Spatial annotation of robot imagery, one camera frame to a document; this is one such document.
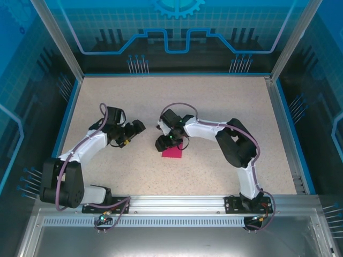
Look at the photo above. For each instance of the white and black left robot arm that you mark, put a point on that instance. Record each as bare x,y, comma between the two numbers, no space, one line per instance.
91,144

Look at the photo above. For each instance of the aluminium frame post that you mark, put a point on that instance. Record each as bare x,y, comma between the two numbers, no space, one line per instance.
61,40
294,40

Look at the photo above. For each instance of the aluminium side rail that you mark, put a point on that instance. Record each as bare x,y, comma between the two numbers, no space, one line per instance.
284,134

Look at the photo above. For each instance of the aluminium mounting rail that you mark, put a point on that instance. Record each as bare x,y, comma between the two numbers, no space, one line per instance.
177,204

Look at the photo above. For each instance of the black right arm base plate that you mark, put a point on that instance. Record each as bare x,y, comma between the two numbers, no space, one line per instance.
230,204

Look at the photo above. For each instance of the blue table edge strip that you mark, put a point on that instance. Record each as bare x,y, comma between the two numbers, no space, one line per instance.
294,134
64,135
174,74

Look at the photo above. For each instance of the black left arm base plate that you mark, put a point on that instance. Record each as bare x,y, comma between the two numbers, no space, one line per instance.
120,206

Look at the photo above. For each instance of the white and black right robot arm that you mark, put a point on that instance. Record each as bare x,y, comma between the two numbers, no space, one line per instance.
203,131

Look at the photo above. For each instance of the steel sheet panel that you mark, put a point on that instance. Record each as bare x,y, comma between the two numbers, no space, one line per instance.
174,241

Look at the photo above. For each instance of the magenta cloth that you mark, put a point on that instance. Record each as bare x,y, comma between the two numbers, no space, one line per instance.
172,154

